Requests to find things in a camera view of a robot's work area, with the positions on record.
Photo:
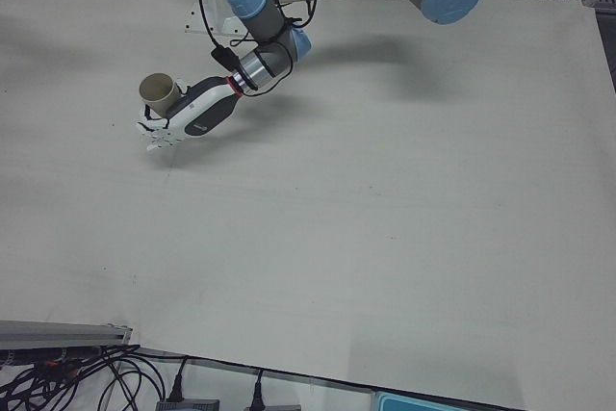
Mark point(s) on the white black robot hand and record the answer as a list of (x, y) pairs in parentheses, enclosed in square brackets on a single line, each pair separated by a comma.
[(202, 110)]

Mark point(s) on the beige paper cup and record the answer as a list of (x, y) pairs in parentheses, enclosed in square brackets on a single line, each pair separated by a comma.
[(156, 86)]

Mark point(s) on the black power strip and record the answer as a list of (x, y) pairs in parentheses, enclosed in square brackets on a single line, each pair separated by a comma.
[(29, 356)]

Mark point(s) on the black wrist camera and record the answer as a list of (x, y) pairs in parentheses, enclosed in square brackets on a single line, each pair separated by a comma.
[(222, 57)]

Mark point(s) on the aluminium extrusion rail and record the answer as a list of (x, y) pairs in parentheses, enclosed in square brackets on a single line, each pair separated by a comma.
[(58, 331)]

